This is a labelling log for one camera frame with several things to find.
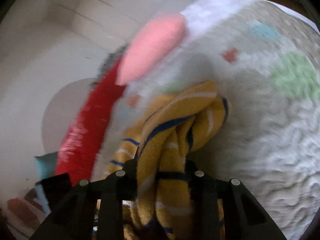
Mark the round beige headboard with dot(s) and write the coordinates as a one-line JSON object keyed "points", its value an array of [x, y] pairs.
{"points": [[61, 112]]}

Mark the grey knit blanket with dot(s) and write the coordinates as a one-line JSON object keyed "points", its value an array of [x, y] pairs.
{"points": [[109, 62]]}

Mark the pink pillow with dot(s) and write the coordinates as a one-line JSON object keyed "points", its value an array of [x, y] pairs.
{"points": [[153, 43]]}

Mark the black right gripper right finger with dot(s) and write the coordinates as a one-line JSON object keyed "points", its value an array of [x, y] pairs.
{"points": [[226, 209]]}

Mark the red floral pillow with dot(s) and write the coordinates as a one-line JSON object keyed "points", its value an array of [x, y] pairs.
{"points": [[83, 140]]}

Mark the white quilted heart bedspread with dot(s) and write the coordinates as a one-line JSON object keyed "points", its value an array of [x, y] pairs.
{"points": [[264, 59]]}

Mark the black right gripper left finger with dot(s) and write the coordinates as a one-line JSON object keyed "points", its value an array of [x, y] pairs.
{"points": [[89, 209]]}

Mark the white glossy wardrobe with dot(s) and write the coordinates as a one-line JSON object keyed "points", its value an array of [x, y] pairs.
{"points": [[45, 45]]}

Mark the yellow striped knit garment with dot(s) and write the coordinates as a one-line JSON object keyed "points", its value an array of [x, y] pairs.
{"points": [[173, 126]]}

